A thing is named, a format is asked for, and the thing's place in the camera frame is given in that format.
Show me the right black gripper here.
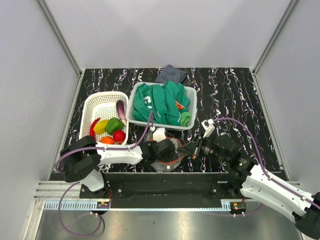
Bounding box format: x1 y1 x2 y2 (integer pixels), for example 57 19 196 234
177 133 229 165

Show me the clear zip top bag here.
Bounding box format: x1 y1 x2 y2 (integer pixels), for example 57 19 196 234
146 127 185 173

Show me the red fake round fruit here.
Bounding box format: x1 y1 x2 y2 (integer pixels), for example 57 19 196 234
112 130 127 144

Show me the orange fake pumpkin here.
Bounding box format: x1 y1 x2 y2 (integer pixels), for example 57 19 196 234
99 136 115 145

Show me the green fake pepper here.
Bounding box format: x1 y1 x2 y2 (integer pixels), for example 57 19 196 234
105 117 124 135

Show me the purple fake eggplant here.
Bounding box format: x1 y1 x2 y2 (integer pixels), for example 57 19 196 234
116 100 127 126

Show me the yellow fake fruit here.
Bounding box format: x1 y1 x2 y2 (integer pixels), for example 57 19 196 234
94 119 109 135

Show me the red fake chili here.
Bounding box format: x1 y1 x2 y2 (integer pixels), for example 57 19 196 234
89 117 101 141

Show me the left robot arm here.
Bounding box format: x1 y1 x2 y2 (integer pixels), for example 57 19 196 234
55 136 181 198

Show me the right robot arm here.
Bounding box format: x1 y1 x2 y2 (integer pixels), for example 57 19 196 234
177 135 320 240

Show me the light green cloth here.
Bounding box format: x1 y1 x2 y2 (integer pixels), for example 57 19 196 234
180 111 191 127

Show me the white basket with clothes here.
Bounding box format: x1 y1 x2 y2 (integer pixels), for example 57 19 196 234
126 81 197 131

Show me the green garment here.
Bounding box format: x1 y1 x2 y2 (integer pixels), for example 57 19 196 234
132 81 191 127

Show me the grey folded cloth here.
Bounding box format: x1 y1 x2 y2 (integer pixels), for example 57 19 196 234
155 64 187 84

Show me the white perforated basket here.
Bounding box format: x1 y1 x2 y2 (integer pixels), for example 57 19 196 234
78 91 129 139

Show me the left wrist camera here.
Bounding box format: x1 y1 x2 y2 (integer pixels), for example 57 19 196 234
150 126 167 143

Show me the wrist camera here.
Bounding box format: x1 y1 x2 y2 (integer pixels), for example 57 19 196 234
201 119 216 138
150 126 167 143

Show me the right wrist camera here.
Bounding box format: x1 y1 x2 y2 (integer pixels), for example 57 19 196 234
201 119 216 138

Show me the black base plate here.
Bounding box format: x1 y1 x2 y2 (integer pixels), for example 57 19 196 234
75 172 244 211

